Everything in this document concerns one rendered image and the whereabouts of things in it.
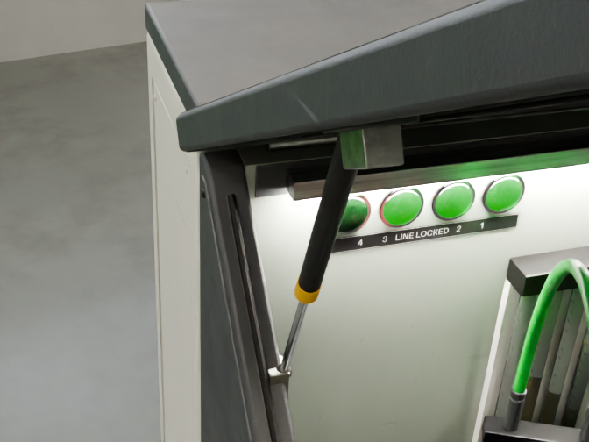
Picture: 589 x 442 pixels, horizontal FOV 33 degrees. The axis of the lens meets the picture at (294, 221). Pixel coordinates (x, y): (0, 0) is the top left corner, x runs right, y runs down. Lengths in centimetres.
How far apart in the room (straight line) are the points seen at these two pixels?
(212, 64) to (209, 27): 10
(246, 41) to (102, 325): 205
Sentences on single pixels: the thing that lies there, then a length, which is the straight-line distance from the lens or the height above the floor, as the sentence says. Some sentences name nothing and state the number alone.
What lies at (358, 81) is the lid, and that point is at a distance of 47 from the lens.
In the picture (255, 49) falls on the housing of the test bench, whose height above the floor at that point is 150.
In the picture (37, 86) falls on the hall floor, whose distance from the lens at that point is 455.
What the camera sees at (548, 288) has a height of 133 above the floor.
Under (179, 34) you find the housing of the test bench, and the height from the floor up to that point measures 150.
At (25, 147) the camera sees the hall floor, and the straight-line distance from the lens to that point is 405.
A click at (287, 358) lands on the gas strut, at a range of 88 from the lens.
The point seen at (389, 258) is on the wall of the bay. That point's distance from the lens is 107.
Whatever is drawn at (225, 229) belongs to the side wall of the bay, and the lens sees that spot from 93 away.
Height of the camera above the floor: 192
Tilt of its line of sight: 33 degrees down
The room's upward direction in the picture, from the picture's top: 3 degrees clockwise
